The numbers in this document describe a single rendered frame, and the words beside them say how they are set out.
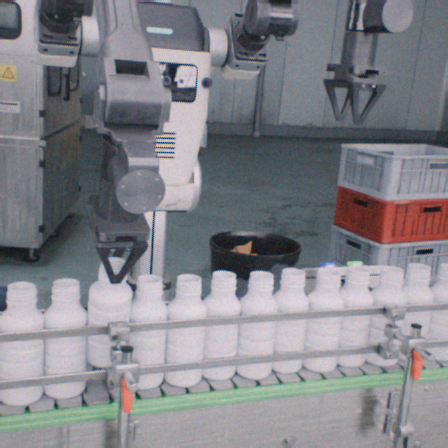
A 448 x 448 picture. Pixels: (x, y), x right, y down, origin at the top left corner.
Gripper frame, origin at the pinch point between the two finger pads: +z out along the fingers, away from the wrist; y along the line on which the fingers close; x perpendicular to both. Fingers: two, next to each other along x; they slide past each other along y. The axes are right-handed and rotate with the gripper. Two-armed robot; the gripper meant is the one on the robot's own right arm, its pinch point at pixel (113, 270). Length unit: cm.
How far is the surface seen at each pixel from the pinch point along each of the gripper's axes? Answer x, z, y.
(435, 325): 57, 12, 3
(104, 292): -1.3, 2.5, 1.6
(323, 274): 33.9, 2.7, -0.5
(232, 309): 18.3, 6.8, 1.9
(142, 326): 4.2, 7.4, 3.4
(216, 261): 88, 110, -165
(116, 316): 0.4, 5.7, 2.9
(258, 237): 119, 111, -188
